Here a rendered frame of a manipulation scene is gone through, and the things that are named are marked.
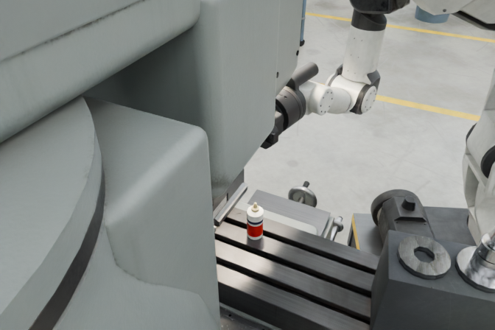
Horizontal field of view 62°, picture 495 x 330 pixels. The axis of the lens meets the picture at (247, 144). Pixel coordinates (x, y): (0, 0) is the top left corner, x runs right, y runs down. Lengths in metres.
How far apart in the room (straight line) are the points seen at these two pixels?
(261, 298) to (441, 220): 0.95
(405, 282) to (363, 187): 1.88
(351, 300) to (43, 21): 0.85
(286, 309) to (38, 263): 0.78
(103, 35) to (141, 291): 0.17
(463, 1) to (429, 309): 0.62
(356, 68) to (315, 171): 1.60
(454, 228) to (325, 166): 1.23
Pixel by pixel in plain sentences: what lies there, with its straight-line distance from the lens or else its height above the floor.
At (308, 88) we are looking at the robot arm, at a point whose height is 1.26.
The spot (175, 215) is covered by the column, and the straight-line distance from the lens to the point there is 0.31.
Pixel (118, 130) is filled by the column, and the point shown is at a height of 1.53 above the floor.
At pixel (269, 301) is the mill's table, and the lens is 0.95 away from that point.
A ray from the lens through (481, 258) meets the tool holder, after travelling 0.82.
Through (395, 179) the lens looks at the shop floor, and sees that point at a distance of 2.77.
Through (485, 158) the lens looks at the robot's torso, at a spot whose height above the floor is 1.02.
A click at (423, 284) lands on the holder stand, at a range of 0.80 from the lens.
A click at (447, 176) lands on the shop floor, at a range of 2.92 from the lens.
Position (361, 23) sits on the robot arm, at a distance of 1.13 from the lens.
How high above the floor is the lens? 1.70
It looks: 36 degrees down
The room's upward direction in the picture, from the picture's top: straight up
